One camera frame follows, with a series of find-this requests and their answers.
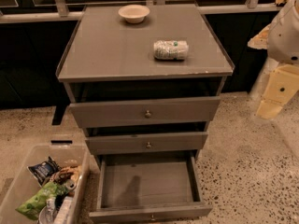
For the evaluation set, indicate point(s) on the silver can in bin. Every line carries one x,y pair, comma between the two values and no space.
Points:
70,184

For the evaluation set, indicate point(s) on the clear plastic bottle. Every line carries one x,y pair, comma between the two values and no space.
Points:
58,216

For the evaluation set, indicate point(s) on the grey drawer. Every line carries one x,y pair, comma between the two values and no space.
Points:
141,143
144,112
148,187

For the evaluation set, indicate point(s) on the grey middle drawer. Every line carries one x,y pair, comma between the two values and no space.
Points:
141,143

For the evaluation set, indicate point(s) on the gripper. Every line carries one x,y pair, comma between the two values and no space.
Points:
285,37

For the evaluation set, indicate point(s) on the white paper bowl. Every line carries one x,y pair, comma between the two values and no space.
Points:
134,14

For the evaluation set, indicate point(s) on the grey bottom drawer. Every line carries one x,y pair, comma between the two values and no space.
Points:
148,187

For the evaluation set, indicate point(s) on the brown snack bag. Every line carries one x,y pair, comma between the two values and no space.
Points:
68,172

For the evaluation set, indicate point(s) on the dark blue snack bag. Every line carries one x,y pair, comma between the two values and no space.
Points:
44,170

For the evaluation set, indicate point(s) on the green snack bag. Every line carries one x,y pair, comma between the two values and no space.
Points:
32,207

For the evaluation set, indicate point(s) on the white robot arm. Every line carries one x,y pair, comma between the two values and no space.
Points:
281,40

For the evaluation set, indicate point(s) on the grey drawer cabinet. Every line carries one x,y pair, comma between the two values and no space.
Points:
111,60

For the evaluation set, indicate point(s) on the grey top drawer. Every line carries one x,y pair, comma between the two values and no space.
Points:
144,112

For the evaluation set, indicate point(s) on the clear plastic bin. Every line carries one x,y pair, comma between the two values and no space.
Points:
24,185

